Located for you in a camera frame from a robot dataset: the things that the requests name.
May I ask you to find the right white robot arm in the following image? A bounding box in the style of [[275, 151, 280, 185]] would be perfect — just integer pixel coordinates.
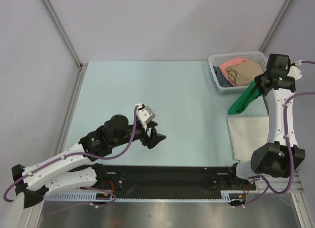
[[227, 75, 306, 189]]

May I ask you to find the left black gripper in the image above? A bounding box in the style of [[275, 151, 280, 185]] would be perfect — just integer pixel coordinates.
[[111, 120, 165, 148]]

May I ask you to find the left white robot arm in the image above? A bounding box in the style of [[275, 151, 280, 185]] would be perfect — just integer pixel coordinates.
[[11, 110, 166, 208]]

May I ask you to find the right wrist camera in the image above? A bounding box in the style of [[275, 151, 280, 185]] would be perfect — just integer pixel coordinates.
[[265, 54, 302, 80]]

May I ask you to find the green t shirt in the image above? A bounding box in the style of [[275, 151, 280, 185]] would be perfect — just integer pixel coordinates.
[[228, 81, 261, 115]]

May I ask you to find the pink t shirt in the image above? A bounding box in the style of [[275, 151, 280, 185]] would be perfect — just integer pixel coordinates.
[[219, 58, 247, 79]]

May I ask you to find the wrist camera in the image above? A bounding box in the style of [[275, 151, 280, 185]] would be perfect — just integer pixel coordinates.
[[136, 103, 156, 130], [265, 54, 302, 80]]

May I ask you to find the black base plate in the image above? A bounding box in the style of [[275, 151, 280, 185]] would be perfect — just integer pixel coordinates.
[[94, 165, 256, 198]]

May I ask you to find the blue t shirt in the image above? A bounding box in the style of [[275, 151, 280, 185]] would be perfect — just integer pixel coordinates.
[[213, 66, 232, 88]]

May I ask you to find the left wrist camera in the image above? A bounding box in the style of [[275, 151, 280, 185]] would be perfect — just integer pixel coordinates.
[[136, 103, 156, 130]]

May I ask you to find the folded white t shirt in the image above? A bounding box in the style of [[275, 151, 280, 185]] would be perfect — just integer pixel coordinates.
[[227, 117, 269, 162]]

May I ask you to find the white cable duct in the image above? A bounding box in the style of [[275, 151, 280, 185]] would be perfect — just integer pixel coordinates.
[[44, 191, 246, 203]]

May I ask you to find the beige t shirt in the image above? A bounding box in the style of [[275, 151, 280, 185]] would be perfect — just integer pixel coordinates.
[[226, 60, 264, 86]]

